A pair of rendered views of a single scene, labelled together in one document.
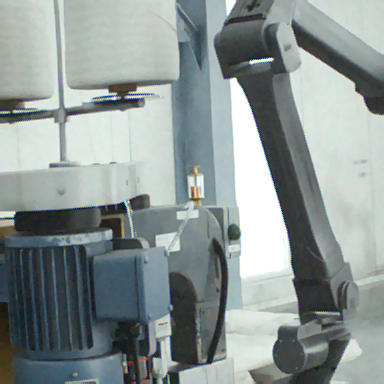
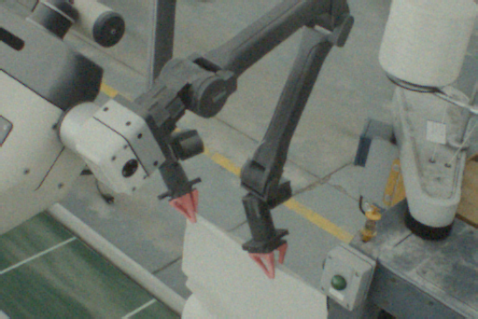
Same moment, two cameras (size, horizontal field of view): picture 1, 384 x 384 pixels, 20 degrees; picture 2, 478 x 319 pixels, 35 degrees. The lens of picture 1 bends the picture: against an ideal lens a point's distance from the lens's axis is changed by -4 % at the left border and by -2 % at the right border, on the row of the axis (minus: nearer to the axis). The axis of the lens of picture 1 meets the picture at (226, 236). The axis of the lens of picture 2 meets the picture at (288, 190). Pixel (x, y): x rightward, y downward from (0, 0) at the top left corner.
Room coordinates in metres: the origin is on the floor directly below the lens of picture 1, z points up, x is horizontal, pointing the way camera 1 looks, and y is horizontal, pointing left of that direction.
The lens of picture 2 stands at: (2.98, -0.23, 2.14)
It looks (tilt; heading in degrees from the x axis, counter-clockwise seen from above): 34 degrees down; 173
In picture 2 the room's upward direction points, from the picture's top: 11 degrees clockwise
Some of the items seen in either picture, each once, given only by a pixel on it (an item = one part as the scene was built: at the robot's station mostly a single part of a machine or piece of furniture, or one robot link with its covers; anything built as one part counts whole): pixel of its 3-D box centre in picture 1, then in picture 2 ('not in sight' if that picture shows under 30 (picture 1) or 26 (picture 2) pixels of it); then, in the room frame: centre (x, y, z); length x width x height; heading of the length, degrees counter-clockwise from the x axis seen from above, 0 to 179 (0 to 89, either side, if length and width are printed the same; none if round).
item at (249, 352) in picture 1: (216, 355); not in sight; (4.71, 0.07, 0.56); 0.66 x 0.42 x 0.15; 140
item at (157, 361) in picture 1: (157, 358); not in sight; (1.71, 0.12, 1.11); 0.03 x 0.03 x 0.06
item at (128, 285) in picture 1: (133, 293); (372, 148); (1.43, 0.12, 1.25); 0.10 x 0.08 x 0.12; 165
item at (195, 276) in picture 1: (115, 279); (430, 302); (1.91, 0.20, 1.21); 0.30 x 0.25 x 0.30; 50
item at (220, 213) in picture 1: (216, 231); (346, 276); (1.95, 0.02, 1.29); 0.08 x 0.05 x 0.09; 50
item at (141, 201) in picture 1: (123, 203); (428, 220); (1.84, 0.17, 1.35); 0.09 x 0.09 x 0.03
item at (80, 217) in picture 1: (57, 220); not in sight; (1.45, 0.23, 1.35); 0.12 x 0.12 x 0.04
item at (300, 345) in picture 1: (313, 326); (268, 186); (1.54, -0.12, 1.17); 0.11 x 0.09 x 0.12; 140
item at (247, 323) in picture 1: (260, 329); not in sight; (5.33, -0.14, 0.56); 0.67 x 0.43 x 0.15; 50
